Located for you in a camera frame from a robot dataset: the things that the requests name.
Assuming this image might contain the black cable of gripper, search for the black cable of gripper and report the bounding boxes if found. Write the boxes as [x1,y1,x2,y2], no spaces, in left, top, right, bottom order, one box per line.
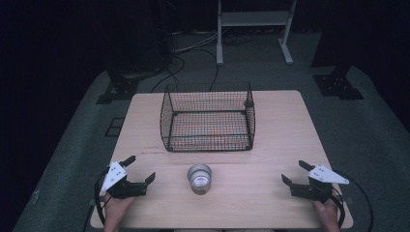
[94,165,114,226]
[328,169,375,232]

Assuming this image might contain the person's left hand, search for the person's left hand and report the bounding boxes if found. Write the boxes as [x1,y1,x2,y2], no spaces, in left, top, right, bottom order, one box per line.
[103,192,136,232]

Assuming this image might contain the black floor frame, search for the black floor frame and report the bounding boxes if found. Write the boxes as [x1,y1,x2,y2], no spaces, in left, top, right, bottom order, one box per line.
[104,117,126,138]

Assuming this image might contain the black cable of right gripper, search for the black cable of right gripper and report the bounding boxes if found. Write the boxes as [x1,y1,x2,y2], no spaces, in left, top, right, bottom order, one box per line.
[328,169,375,232]

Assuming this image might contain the black floor cable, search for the black floor cable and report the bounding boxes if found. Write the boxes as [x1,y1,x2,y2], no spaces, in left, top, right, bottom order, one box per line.
[150,47,220,94]

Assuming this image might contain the white metal stand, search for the white metal stand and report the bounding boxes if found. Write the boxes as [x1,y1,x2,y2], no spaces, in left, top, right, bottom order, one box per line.
[216,0,298,67]

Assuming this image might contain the metal cup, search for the metal cup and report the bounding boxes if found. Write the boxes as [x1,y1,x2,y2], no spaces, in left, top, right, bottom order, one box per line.
[187,163,214,196]

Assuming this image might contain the bundle of grey floor cables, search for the bundle of grey floor cables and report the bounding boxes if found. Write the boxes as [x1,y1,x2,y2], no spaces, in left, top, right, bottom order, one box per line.
[171,29,223,54]

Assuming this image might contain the black wire mesh basket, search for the black wire mesh basket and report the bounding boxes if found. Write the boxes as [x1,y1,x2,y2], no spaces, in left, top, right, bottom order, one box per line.
[160,81,256,153]

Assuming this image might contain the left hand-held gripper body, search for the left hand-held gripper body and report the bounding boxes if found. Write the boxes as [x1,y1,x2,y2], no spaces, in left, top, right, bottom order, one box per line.
[101,160,149,199]

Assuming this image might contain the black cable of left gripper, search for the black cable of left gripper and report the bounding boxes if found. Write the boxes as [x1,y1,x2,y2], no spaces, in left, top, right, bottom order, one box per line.
[94,165,114,226]

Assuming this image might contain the black stand base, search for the black stand base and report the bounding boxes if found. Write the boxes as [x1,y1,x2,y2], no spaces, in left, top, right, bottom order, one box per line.
[96,69,141,105]
[312,66,366,101]

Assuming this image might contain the person's right hand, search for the person's right hand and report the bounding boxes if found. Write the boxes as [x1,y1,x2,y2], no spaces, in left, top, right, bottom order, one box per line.
[311,196,341,232]

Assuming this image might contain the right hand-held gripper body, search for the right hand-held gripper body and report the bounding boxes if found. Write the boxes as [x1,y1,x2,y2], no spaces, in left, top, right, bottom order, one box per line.
[289,164,350,204]

